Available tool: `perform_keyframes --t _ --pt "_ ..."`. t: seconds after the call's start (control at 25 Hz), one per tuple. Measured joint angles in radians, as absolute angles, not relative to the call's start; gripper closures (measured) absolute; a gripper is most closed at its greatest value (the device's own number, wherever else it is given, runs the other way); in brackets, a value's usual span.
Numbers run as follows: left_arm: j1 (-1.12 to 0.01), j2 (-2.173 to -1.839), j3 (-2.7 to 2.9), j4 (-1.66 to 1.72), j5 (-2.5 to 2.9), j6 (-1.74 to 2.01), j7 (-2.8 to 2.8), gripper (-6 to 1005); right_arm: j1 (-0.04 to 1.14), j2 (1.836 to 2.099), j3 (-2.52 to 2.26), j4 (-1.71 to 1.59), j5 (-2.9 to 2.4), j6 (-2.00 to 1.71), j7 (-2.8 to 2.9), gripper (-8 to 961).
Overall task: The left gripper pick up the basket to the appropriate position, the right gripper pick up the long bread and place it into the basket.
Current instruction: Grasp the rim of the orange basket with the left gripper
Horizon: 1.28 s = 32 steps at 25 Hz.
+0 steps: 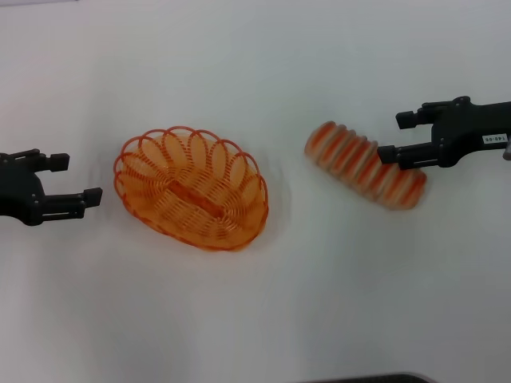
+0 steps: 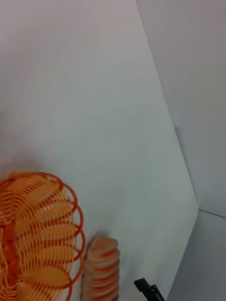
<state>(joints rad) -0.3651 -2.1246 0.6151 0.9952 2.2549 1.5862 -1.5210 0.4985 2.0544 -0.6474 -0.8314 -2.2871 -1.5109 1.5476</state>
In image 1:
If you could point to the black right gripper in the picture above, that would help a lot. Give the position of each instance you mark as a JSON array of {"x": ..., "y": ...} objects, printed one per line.
[{"x": 463, "y": 131}]

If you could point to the dark rounded robot base edge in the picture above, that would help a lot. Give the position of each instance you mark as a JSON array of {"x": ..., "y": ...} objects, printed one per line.
[{"x": 367, "y": 378}]

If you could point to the orange striped bread loaf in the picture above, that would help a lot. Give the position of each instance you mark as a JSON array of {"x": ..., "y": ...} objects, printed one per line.
[{"x": 351, "y": 159}]

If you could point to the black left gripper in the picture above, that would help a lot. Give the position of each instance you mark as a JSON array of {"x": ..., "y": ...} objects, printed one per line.
[{"x": 20, "y": 195}]

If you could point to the white printed number label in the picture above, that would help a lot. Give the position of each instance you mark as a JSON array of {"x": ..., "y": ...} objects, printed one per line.
[{"x": 494, "y": 138}]

